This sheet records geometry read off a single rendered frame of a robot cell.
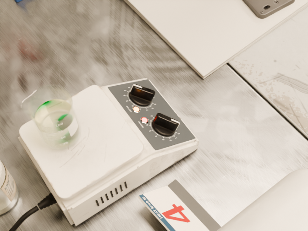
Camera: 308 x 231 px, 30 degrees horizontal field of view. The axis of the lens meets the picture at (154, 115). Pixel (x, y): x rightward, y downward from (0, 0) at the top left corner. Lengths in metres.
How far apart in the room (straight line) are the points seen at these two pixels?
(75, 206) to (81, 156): 0.06
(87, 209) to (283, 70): 0.35
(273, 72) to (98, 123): 0.29
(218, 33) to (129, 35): 0.14
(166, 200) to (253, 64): 0.26
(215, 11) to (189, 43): 0.07
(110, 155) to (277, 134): 0.24
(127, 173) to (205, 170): 0.12
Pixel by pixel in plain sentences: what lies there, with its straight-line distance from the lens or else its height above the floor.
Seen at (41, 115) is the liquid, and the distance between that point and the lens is 0.69.
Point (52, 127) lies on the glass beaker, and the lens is 0.66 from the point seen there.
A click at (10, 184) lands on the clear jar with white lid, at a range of 0.76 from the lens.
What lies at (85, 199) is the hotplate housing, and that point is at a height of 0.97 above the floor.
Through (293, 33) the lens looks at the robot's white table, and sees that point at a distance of 0.91.
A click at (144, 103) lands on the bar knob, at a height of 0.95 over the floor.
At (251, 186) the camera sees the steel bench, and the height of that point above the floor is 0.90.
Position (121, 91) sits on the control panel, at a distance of 0.78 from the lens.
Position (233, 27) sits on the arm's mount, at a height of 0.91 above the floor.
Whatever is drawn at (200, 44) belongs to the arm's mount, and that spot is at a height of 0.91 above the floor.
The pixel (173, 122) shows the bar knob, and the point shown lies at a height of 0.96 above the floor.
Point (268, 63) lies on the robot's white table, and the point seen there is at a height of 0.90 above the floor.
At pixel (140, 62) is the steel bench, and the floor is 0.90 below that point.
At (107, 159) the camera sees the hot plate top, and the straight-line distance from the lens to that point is 0.70.
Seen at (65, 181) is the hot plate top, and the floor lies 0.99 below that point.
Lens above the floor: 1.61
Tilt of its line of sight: 60 degrees down
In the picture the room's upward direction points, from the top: 7 degrees counter-clockwise
